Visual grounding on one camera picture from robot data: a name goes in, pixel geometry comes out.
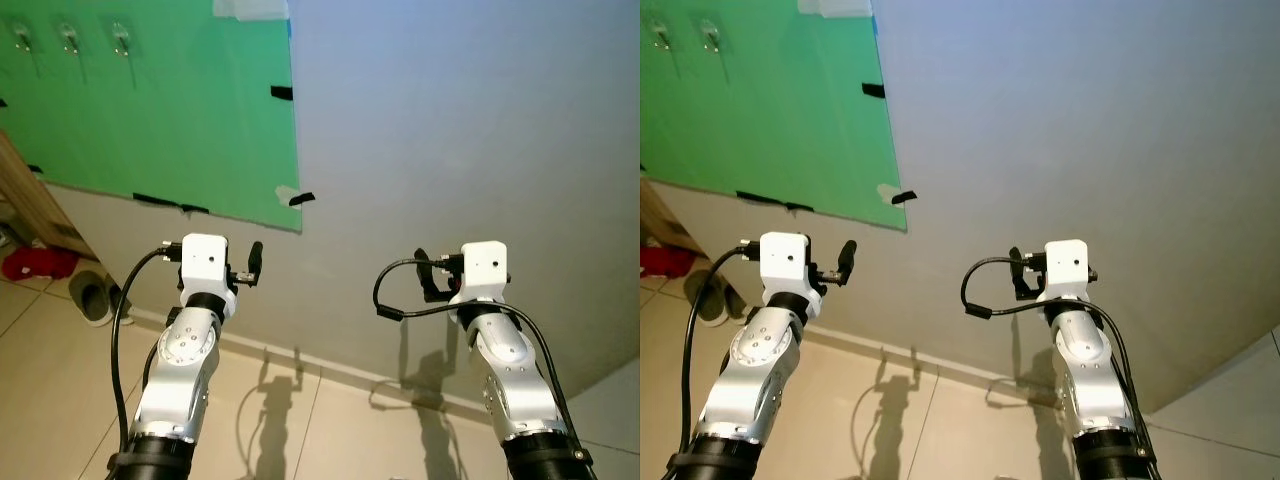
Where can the silver metal wall hook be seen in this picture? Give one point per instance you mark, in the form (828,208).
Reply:
(68,38)
(710,35)
(120,38)
(22,38)
(660,35)

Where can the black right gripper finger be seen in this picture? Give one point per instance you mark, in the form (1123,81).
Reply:
(421,262)
(1015,261)

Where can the white paper sheet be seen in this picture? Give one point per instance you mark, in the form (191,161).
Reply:
(845,5)

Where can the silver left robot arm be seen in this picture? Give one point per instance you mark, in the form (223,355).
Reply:
(180,350)
(760,350)

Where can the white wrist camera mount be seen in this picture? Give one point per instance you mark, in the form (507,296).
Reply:
(485,265)
(785,258)
(205,258)
(1068,265)

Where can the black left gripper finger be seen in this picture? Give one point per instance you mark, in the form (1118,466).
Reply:
(848,257)
(256,258)

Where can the red fuzzy slipper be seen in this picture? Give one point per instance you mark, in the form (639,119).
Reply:
(38,263)
(665,262)

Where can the green wall sheet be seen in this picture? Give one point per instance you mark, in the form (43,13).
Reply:
(180,120)
(780,110)

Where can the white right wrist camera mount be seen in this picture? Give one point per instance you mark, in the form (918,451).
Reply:
(485,265)
(1068,265)

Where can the long black tape strip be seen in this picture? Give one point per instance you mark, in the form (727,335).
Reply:
(160,201)
(775,200)

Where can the white tape patch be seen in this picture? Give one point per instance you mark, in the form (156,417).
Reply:
(285,193)
(885,192)

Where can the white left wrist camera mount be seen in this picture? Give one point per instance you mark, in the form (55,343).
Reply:
(205,258)
(785,258)

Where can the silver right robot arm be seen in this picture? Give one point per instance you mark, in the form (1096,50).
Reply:
(505,360)
(1085,360)

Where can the wooden shoe cabinet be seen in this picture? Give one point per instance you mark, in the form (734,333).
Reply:
(30,200)
(655,215)

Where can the grey slipper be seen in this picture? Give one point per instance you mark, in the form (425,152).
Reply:
(88,298)
(705,295)
(120,298)

